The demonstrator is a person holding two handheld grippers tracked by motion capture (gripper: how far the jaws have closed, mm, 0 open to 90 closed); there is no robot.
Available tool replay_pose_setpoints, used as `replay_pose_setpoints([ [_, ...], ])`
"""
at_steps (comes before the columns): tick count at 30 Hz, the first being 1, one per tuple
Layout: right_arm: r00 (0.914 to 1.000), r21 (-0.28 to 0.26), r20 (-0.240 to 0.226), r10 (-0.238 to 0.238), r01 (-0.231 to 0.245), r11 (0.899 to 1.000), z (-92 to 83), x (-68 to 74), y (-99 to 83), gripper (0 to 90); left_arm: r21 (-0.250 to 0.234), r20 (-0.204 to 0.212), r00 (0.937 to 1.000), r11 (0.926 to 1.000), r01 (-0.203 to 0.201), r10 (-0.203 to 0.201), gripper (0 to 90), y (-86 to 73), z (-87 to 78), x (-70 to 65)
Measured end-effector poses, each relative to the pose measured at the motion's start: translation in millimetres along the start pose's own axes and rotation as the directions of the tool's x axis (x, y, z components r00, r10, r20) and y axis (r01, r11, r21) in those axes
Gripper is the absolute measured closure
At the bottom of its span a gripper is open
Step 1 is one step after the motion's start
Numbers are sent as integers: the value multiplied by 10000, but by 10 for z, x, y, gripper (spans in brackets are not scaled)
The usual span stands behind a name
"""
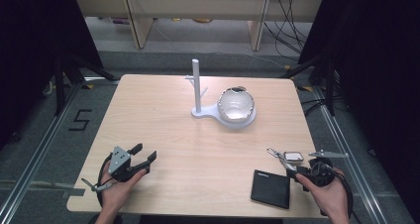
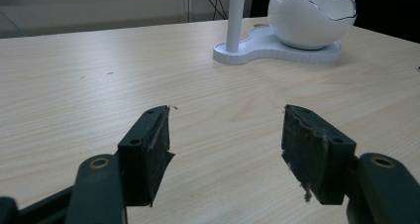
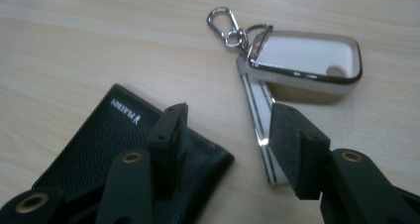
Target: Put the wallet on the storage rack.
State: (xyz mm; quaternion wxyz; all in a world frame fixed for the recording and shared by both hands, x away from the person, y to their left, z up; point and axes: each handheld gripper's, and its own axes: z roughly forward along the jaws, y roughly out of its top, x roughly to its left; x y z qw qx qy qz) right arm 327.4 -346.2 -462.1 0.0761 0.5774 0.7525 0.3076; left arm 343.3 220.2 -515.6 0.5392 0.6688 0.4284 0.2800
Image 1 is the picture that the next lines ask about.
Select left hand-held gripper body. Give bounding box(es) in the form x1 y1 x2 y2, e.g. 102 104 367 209
108 146 140 182

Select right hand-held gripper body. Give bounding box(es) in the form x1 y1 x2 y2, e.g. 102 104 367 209
306 150 350 188

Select black square box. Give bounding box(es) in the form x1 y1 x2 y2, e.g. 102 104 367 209
250 168 291 210

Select white key stand with post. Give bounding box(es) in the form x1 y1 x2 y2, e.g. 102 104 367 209
184 58 257 130

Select person's right hand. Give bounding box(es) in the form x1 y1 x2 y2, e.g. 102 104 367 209
295 168 351 223

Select person's left hand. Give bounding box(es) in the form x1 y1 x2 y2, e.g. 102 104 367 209
98 163 149 215

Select black metal stand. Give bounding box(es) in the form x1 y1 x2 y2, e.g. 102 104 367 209
279 51 339 117
52 51 119 117

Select black curtain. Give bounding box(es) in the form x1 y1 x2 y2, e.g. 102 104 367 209
297 0 420 218
0 0 104 150

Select beige wooden desk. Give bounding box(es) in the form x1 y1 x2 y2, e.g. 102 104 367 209
72 0 323 52

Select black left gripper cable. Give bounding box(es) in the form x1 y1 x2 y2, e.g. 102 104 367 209
96 152 114 207

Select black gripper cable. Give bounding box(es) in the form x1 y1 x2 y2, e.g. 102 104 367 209
313 161 363 224
96 152 114 207

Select grey cable plug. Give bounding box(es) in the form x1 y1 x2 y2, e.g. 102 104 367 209
80 177 117 192

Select aluminium floor rail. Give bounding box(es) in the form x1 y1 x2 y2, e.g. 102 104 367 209
311 84 388 224
0 82 83 224

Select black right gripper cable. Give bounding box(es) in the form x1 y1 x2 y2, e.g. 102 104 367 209
313 161 363 224

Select black floor cables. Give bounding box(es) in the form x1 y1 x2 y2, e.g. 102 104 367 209
302 96 335 117

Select black hanging cables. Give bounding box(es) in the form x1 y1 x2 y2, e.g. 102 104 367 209
262 0 315 60

